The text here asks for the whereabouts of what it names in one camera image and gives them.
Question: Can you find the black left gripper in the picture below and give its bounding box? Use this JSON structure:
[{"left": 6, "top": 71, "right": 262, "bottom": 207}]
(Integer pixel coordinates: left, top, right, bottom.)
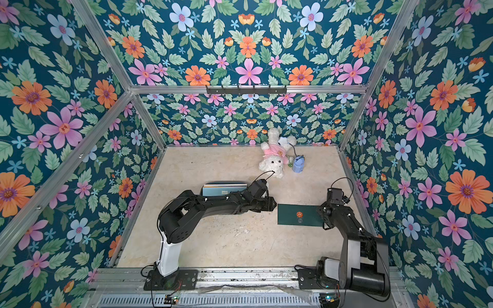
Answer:
[{"left": 249, "top": 198, "right": 279, "bottom": 213}]

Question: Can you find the dark green envelope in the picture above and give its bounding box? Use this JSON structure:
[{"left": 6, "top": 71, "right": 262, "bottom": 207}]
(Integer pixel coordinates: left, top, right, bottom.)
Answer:
[{"left": 277, "top": 204, "right": 324, "bottom": 227}]

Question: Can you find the light blue envelope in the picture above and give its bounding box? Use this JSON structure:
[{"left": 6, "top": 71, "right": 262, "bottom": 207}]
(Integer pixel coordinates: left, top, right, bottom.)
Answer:
[{"left": 202, "top": 184, "right": 248, "bottom": 196}]

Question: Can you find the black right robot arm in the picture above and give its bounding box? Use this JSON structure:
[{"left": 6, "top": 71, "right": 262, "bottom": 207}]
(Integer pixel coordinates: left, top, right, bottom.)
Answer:
[{"left": 317, "top": 187, "right": 390, "bottom": 301}]

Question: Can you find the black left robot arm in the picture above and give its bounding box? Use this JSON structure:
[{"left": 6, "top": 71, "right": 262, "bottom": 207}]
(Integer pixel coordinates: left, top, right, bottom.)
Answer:
[{"left": 154, "top": 179, "right": 277, "bottom": 279}]

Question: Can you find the teal storage box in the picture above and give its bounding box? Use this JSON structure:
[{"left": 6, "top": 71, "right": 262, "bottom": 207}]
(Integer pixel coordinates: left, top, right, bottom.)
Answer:
[{"left": 200, "top": 181, "right": 248, "bottom": 196}]

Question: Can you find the white plush bunny pink shirt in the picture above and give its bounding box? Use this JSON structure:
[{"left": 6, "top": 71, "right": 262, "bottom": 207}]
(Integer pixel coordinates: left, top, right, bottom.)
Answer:
[{"left": 259, "top": 128, "right": 297, "bottom": 178}]

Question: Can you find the blue faceted toy figure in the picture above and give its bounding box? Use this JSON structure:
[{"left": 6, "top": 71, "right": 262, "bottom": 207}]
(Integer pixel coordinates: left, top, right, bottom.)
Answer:
[{"left": 292, "top": 155, "right": 306, "bottom": 173}]

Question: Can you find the small green circuit board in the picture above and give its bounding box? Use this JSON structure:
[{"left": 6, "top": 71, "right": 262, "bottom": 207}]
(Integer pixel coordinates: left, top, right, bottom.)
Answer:
[{"left": 163, "top": 295, "right": 179, "bottom": 305}]

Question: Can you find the white vent grille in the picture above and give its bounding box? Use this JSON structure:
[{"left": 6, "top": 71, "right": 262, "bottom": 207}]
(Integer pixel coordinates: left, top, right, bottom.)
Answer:
[{"left": 93, "top": 293, "right": 320, "bottom": 307}]

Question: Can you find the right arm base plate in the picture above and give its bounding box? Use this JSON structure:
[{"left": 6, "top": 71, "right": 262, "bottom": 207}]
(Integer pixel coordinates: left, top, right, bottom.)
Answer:
[{"left": 294, "top": 264, "right": 338, "bottom": 290}]

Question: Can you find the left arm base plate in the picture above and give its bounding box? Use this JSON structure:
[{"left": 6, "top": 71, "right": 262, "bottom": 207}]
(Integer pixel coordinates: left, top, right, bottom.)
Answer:
[{"left": 143, "top": 269, "right": 198, "bottom": 291}]

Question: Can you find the black hook rail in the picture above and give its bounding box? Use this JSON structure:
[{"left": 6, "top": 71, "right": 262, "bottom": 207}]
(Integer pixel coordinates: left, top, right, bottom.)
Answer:
[{"left": 205, "top": 85, "right": 288, "bottom": 96}]

